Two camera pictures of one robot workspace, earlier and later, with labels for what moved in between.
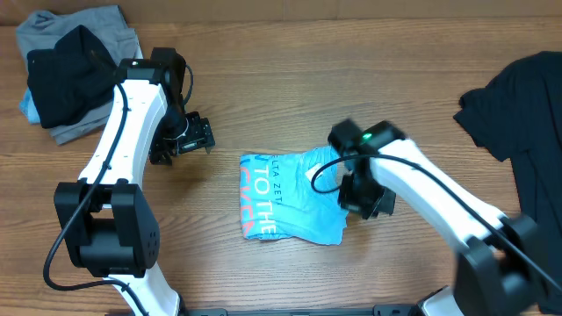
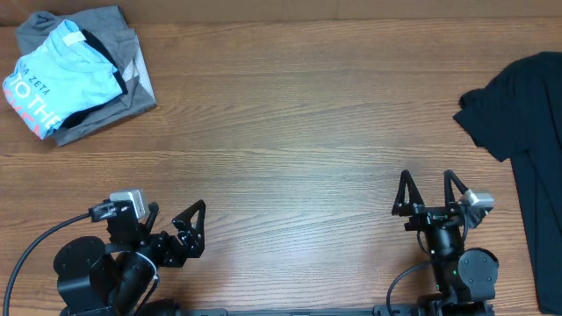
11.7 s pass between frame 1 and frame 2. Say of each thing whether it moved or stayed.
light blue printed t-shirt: moved
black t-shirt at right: stayed
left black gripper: moved
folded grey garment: stayed
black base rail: stayed
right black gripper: moved
